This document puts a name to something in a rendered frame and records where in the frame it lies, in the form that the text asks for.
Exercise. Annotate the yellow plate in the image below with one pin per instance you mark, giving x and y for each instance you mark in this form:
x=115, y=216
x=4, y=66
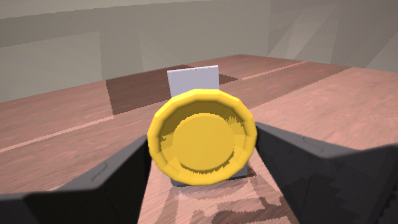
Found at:
x=202, y=137

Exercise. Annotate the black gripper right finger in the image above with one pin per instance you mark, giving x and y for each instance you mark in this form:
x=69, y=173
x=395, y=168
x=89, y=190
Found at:
x=326, y=183

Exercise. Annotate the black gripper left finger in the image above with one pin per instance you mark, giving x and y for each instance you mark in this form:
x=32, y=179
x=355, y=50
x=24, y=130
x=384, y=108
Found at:
x=111, y=192

